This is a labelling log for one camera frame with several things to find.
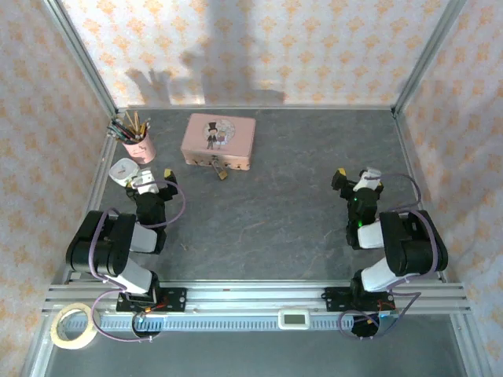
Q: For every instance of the small brass padlock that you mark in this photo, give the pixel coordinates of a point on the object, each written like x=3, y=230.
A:
x=222, y=173

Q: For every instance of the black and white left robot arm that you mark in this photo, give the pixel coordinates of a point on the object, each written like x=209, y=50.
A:
x=98, y=243

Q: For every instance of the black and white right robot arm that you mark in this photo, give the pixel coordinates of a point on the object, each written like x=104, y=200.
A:
x=412, y=243

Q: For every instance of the white round container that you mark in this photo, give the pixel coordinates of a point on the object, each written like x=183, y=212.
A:
x=122, y=170

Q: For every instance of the pink pencil cup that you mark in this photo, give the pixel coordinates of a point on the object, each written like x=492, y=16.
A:
x=139, y=149

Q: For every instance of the pink tin box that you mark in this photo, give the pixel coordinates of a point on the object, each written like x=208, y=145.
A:
x=220, y=135

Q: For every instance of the wooden pencil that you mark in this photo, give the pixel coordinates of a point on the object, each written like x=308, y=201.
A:
x=129, y=122
x=136, y=121

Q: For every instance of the white digital display unit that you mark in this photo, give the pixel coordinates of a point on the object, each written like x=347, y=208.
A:
x=294, y=319

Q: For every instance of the masking tape roll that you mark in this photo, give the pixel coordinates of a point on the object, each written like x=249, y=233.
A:
x=59, y=337

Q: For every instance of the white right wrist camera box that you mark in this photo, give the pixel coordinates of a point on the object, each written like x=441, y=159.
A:
x=367, y=177

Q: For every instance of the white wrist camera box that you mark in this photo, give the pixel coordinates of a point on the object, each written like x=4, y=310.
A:
x=144, y=181
x=367, y=177

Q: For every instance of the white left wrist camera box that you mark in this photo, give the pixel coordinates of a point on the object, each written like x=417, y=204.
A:
x=144, y=181

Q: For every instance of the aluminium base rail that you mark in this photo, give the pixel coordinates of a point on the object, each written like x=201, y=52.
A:
x=255, y=294

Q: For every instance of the aluminium frame post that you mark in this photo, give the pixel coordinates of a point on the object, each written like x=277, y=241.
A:
x=80, y=57
x=430, y=53

